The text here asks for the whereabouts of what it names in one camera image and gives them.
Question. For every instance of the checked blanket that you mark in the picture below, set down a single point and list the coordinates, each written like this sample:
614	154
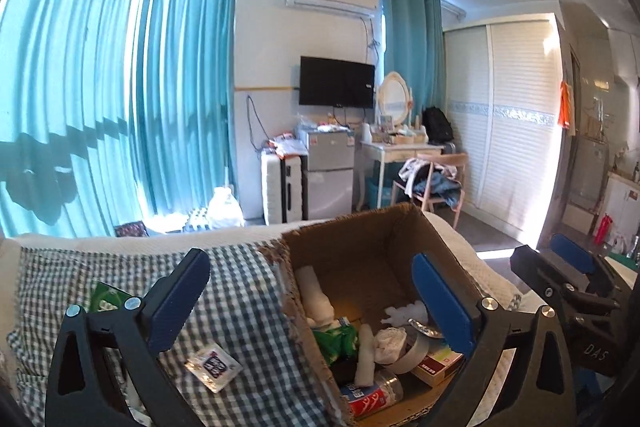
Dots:
240	297

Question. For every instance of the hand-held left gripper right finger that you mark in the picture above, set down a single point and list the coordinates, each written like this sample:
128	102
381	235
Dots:
445	302

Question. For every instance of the white cotton wad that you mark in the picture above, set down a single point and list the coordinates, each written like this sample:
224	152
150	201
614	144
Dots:
405	313

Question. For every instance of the white plastic bottle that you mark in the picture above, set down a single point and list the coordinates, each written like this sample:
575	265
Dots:
312	294

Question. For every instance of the white paper towel roll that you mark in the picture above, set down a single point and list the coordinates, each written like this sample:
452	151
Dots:
366	133

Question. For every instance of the wooden chair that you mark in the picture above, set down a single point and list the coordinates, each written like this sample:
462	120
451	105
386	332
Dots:
457	159

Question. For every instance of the white kitchen cabinet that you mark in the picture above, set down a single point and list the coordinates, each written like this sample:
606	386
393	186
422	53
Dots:
620	202

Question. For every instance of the teal storage bin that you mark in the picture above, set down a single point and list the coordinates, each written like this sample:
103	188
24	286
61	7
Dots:
377	194

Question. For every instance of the teal curtain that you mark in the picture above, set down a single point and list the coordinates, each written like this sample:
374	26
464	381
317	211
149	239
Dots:
60	82
410	42
185	97

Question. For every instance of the pile of clothes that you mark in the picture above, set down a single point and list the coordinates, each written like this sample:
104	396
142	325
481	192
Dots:
435	184

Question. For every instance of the small foil sachet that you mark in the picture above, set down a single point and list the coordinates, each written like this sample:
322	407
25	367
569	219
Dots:
212	364

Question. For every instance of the silver mini fridge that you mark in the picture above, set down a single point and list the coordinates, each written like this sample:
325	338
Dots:
330	182

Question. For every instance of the oval white vanity mirror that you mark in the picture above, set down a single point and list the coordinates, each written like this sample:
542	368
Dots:
394	97

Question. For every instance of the white suitcase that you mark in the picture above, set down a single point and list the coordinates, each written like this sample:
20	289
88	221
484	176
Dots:
270	192

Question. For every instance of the brown cardboard box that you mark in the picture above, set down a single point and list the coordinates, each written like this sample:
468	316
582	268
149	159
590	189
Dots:
360	237

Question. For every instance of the green snack packet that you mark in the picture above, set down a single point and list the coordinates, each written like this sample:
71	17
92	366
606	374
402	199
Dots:
337	339

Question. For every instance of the white tube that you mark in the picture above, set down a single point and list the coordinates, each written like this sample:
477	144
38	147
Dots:
365	354

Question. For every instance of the red box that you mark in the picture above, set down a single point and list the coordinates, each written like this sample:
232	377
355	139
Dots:
437	367

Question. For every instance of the plastic bottle blue red label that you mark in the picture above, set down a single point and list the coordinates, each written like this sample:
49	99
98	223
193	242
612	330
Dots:
372	394

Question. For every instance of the white sliding wardrobe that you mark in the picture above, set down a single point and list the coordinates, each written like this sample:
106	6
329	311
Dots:
520	132

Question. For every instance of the silver tape roll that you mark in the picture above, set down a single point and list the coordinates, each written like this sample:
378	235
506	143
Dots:
417	352

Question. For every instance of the orange cloth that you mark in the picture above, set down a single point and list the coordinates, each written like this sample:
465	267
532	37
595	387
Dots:
566	104

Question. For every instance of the white plastic bag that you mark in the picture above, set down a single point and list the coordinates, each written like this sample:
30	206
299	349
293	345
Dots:
225	209

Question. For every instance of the red white packets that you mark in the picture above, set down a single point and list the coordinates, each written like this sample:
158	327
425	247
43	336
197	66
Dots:
287	146

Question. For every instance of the green medicine box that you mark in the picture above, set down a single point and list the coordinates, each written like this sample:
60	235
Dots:
107	299

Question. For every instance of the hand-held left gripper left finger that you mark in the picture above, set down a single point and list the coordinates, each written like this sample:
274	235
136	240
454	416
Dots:
175	307

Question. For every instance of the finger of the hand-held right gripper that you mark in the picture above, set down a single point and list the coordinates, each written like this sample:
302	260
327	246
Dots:
540	274
575	252

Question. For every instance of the black backpack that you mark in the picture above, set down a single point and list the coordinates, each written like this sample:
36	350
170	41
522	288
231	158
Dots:
437	127

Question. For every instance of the white tissue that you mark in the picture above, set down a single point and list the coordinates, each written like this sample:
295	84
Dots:
390	342

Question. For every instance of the black wall television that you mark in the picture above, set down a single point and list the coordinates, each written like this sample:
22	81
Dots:
337	82

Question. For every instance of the white dressing table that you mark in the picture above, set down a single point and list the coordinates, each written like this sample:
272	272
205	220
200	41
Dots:
400	151

